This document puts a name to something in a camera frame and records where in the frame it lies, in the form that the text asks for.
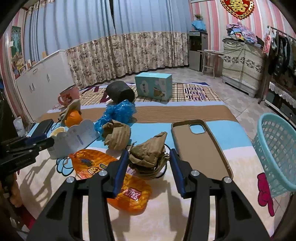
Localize teal plastic basket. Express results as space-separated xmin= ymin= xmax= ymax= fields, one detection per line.
xmin=252 ymin=113 xmax=296 ymax=198

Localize pile of colourful bedding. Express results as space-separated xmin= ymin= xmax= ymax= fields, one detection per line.
xmin=225 ymin=22 xmax=258 ymax=44

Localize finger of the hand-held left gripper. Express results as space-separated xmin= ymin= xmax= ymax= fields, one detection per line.
xmin=22 ymin=136 xmax=55 ymax=153

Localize tangerine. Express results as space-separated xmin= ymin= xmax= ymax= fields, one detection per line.
xmin=65 ymin=111 xmax=83 ymax=127

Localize wooden clothes rack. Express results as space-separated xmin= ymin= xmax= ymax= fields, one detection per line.
xmin=258 ymin=25 xmax=296 ymax=103

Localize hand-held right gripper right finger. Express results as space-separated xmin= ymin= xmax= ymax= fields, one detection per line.
xmin=169 ymin=148 xmax=271 ymax=241

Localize wall poster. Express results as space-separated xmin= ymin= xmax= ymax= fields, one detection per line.
xmin=11 ymin=26 xmax=22 ymax=57

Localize dark cabinet with lace cloth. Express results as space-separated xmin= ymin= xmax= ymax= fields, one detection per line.
xmin=265 ymin=81 xmax=296 ymax=126

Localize light blue cardboard box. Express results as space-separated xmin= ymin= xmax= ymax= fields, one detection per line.
xmin=134 ymin=72 xmax=173 ymax=102

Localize crumpled brown paper scrap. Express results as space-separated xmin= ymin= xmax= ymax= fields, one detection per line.
xmin=60 ymin=99 xmax=81 ymax=121

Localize pale yellow round object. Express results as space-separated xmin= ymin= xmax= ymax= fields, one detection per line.
xmin=50 ymin=127 xmax=66 ymax=138

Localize crumpled brown paper ball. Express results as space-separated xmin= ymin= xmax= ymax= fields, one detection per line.
xmin=102 ymin=120 xmax=131 ymax=151

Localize black phone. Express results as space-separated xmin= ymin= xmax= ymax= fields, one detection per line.
xmin=30 ymin=119 xmax=54 ymax=139

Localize white cabinet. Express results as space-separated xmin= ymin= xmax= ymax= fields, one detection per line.
xmin=15 ymin=50 xmax=80 ymax=123

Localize blue plastic bag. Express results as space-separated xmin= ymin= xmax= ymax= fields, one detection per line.
xmin=94 ymin=100 xmax=136 ymax=135

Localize dark grey cylindrical container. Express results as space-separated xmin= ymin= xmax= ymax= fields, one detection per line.
xmin=106 ymin=81 xmax=135 ymax=103

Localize printed patchwork blanket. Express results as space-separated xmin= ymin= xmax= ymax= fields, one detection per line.
xmin=17 ymin=82 xmax=285 ymax=241

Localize pink hanging calendar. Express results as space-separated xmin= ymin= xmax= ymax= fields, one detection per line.
xmin=263 ymin=34 xmax=272 ymax=56

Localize large brown paper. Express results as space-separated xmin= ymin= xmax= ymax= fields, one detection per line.
xmin=128 ymin=132 xmax=171 ymax=180

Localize orange snack packet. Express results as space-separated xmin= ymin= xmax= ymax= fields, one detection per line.
xmin=69 ymin=149 xmax=152 ymax=216

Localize blue cloth bundle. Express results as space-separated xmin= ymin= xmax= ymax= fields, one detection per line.
xmin=191 ymin=20 xmax=207 ymax=32

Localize white printed paper sheet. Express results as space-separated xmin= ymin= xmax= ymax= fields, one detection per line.
xmin=47 ymin=119 xmax=100 ymax=160

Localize black cable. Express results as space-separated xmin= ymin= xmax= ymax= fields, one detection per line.
xmin=148 ymin=142 xmax=173 ymax=180

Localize blue curtain with floral hem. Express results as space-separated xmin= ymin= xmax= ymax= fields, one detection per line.
xmin=112 ymin=0 xmax=192 ymax=77
xmin=24 ymin=0 xmax=116 ymax=85

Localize grey water dispenser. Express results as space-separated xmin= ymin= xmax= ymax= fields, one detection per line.
xmin=188 ymin=31 xmax=208 ymax=71

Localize small folding table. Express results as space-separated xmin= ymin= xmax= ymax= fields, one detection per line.
xmin=198 ymin=49 xmax=224 ymax=78

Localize brown phone case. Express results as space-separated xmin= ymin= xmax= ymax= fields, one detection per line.
xmin=171 ymin=119 xmax=234 ymax=183

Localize hanging dark clothes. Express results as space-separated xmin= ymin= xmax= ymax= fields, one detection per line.
xmin=269 ymin=31 xmax=296 ymax=80

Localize red heart wall decoration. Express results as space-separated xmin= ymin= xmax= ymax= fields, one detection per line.
xmin=220 ymin=0 xmax=255 ymax=20

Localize cabinet with patterned cover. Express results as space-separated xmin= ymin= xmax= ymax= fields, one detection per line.
xmin=222 ymin=38 xmax=265 ymax=98

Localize white patterned bag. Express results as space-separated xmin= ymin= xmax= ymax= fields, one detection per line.
xmin=13 ymin=116 xmax=26 ymax=137

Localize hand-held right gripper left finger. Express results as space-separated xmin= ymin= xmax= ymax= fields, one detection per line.
xmin=26 ymin=149 xmax=130 ymax=241

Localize pink cartoon cup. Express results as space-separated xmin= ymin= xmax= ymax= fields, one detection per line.
xmin=57 ymin=85 xmax=80 ymax=107

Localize person's left hand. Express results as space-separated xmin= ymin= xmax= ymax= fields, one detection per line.
xmin=6 ymin=173 xmax=21 ymax=207

